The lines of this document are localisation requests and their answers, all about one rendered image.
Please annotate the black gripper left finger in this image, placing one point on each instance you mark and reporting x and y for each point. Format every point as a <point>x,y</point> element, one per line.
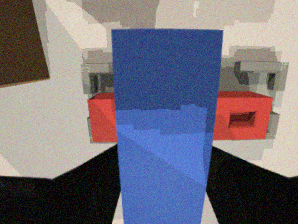
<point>87,194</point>

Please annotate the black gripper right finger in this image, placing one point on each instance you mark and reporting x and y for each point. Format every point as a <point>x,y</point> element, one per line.
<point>244,193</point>

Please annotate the red rectangular block with two square sockets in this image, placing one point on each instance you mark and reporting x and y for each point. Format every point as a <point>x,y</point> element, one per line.
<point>239,115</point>

